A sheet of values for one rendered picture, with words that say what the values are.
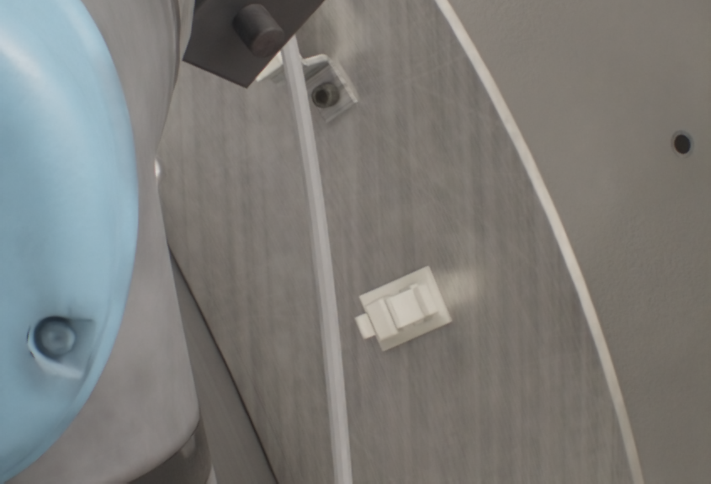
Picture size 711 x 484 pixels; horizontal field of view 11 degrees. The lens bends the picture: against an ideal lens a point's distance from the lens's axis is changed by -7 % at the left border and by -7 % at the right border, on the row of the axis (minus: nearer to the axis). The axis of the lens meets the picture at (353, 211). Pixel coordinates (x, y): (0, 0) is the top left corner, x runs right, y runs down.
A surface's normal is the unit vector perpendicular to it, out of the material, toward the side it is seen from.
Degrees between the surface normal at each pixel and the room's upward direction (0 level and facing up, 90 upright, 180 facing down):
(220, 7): 124
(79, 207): 86
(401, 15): 90
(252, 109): 90
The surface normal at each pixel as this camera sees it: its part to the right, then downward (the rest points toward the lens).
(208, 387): 0.79, -0.36
